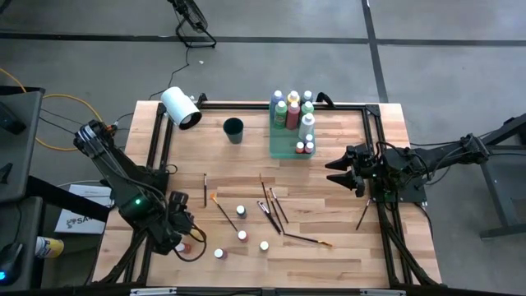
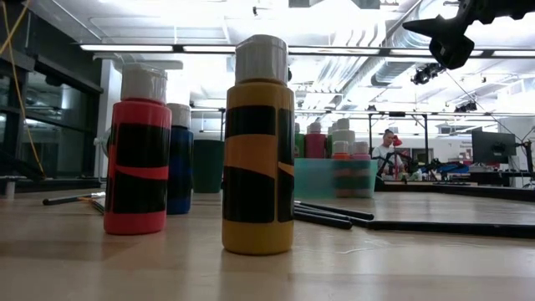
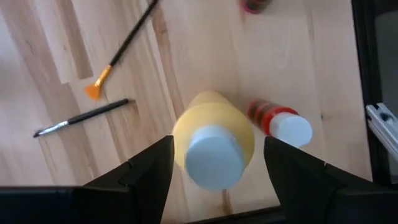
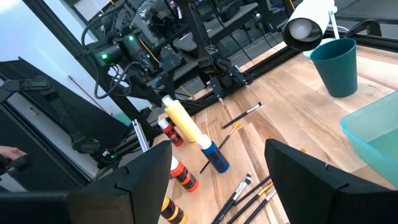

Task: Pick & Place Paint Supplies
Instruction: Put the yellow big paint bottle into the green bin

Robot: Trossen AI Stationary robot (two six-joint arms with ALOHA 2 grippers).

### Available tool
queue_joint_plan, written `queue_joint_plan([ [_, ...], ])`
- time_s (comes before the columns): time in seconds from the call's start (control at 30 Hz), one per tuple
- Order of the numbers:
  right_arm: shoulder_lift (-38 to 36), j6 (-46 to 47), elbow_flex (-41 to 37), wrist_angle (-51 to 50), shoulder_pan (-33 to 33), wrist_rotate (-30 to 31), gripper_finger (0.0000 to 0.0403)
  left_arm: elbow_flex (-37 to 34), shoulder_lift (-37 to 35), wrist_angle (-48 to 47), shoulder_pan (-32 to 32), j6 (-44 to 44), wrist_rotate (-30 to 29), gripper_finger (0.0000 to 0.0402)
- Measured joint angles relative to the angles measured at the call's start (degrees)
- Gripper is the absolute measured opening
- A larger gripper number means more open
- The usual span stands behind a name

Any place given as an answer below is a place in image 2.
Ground small red paint bottle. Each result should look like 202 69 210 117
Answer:
103 62 173 237

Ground black background rig frame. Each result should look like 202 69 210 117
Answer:
294 109 430 164

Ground small orange paint bottle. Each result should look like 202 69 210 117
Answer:
332 140 352 198

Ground large white paint bottle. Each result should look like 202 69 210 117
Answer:
331 117 357 156

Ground small yellow paint bottle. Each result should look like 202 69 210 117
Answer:
221 33 296 257

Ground black paintbrush wide silver ferrule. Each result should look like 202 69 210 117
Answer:
293 210 354 231

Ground black ceiling spotlight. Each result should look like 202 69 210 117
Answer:
410 60 447 86

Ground teal translucent plastic bin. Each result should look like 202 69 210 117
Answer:
293 157 380 201

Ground black paintbrush gold ferrule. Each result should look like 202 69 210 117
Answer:
294 201 376 222

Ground black paintbrush orange bristles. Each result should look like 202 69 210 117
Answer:
79 196 106 216

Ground black computer monitor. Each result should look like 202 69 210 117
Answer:
471 129 518 166

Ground thin black paintbrush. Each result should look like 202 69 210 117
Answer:
294 206 369 227

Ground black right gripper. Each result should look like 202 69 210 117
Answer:
402 0 488 71

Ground large pink paint bottle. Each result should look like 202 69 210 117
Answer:
303 121 328 160

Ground small blue paint bottle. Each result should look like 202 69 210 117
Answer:
166 102 195 216

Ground dark green cup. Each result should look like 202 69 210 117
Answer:
192 138 226 194

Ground small pink paint bottle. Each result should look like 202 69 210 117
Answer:
352 140 372 198

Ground black paintbrush orange tip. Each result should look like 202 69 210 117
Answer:
366 219 535 240

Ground person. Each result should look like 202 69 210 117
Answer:
370 128 406 181

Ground yellow extension cable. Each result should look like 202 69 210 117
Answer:
0 0 47 179

